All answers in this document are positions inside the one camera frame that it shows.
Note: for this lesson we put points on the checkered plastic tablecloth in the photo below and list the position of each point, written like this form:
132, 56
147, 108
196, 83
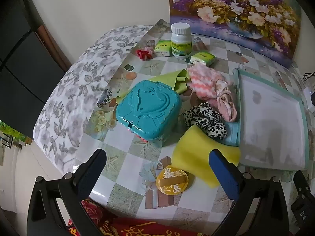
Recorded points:
123, 177

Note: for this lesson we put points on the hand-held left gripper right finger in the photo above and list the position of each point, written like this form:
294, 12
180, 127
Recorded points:
224, 174

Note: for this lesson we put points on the grey leaf print tablecloth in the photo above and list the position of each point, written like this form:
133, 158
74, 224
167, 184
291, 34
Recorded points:
73, 91

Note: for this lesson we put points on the white charger device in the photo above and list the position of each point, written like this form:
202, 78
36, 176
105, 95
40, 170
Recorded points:
310, 98

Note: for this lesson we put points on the light green cloth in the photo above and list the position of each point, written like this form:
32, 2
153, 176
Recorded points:
165, 78

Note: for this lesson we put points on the pink floral scrunchie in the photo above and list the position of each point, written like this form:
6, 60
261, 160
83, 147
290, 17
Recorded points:
226, 103

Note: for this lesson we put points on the green tissue pack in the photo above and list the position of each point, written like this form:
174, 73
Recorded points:
163, 49
203, 58

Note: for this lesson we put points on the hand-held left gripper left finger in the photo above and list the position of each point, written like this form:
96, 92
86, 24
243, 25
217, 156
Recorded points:
96, 167

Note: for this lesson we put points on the white pill bottle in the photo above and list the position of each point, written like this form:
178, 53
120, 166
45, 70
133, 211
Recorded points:
181, 44

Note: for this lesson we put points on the yellow sponge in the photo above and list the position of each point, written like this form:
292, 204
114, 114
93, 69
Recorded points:
194, 152

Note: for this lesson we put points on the black cabinet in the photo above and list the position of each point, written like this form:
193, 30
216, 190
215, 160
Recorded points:
22, 78

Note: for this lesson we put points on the red embroidered cloth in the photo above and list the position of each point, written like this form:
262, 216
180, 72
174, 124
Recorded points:
137, 227

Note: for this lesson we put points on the white tray with green rim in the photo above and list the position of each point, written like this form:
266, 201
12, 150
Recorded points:
270, 127

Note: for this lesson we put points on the pink chevron fluffy towel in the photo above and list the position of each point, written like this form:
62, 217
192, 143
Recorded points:
204, 81

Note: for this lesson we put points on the flower painting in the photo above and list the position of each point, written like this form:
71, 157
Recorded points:
236, 17

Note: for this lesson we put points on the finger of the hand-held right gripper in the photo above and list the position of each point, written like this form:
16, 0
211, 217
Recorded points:
302, 183

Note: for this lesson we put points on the blue cloth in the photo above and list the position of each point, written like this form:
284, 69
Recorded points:
232, 134

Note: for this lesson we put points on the teal plastic toy box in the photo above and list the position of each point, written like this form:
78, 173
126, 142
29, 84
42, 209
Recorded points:
147, 110

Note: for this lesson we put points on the leopard print scrunchie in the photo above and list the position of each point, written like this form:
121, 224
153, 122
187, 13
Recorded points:
206, 120

